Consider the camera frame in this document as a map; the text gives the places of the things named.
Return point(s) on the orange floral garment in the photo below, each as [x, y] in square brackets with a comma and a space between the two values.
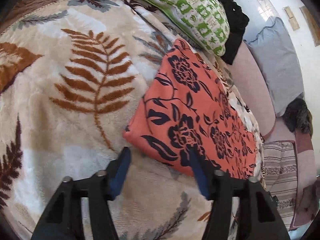
[186, 108]

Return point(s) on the pink bolster cushion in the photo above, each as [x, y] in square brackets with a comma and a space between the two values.
[252, 87]

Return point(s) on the grey pillow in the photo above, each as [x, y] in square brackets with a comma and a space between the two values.
[277, 60]

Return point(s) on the striped pillow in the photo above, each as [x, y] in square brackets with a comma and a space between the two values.
[281, 177]

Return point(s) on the dark furry cushion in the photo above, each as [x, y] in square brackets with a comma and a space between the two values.
[298, 117]

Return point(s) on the black garment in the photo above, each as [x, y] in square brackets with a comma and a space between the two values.
[238, 22]

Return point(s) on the cream leaf-pattern blanket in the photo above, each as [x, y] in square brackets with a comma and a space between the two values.
[72, 75]

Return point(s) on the wall switch plate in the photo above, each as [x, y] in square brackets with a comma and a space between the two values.
[292, 20]

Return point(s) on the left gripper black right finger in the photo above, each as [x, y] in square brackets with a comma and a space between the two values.
[241, 200]

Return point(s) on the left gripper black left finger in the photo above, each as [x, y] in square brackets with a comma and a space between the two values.
[79, 208]

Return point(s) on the green white patterned pillow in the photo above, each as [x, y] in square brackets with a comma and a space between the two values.
[204, 21]

